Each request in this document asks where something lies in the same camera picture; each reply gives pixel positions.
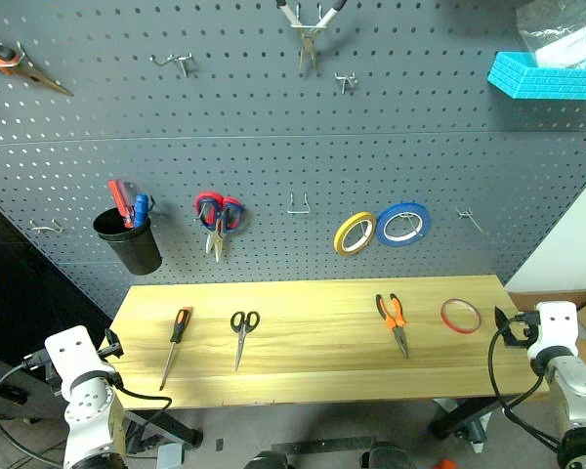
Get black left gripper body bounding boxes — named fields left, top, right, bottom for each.
left=96, top=340, right=125, bottom=363

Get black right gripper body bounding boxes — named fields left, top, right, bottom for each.
left=503, top=310, right=542, bottom=349

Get grey pegboard tool wall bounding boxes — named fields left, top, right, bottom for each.
left=0, top=0, right=586, bottom=321

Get red tape roll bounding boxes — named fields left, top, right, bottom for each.
left=439, top=298, right=482, bottom=336

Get orange and black screwdriver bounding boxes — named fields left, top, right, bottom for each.
left=158, top=306, right=194, bottom=392

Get black table leg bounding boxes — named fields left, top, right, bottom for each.
left=124, top=408, right=204, bottom=451
left=428, top=396, right=500, bottom=440

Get black plastic cup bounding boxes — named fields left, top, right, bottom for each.
left=92, top=206, right=163, bottom=277

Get orange and black long nose pliers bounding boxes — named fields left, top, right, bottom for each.
left=374, top=292, right=411, bottom=360

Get silver pegboard hook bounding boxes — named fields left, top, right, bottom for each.
left=286, top=191, right=311, bottom=216
left=28, top=218, right=64, bottom=235
left=455, top=207, right=489, bottom=235
left=149, top=52, right=194, bottom=78
left=333, top=71, right=359, bottom=96

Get grey block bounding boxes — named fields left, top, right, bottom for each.
left=154, top=443, right=186, bottom=469

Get red utility knife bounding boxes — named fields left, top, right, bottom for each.
left=107, top=179, right=139, bottom=229

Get blue tape roll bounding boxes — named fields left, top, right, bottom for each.
left=374, top=199, right=433, bottom=248

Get red and blue scissors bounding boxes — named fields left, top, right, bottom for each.
left=192, top=191, right=248, bottom=264

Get yellow tape roll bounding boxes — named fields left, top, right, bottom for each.
left=333, top=210, right=378, bottom=257

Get cyan brick pattern bin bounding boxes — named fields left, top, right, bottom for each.
left=486, top=50, right=586, bottom=103

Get clear plastic bag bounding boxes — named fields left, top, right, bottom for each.
left=515, top=0, right=586, bottom=69

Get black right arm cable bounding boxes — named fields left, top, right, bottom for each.
left=487, top=317, right=567, bottom=453

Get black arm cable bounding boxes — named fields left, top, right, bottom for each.
left=487, top=317, right=567, bottom=453
left=0, top=349, right=175, bottom=468

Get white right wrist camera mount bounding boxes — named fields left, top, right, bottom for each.
left=525, top=300, right=580, bottom=362

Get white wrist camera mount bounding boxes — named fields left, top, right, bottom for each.
left=43, top=324, right=105, bottom=393
left=525, top=300, right=580, bottom=362

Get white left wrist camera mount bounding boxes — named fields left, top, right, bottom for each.
left=43, top=324, right=105, bottom=393

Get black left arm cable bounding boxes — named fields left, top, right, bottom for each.
left=0, top=349, right=175, bottom=468

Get black handled scissors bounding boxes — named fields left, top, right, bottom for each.
left=230, top=309, right=262, bottom=372

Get blue handled screwdriver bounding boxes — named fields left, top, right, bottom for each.
left=132, top=192, right=150, bottom=230

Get orange handled pliers with brown jaws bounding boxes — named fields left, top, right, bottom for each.
left=0, top=31, right=74, bottom=98

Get white handled needle nose pliers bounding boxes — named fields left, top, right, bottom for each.
left=274, top=0, right=348, bottom=77

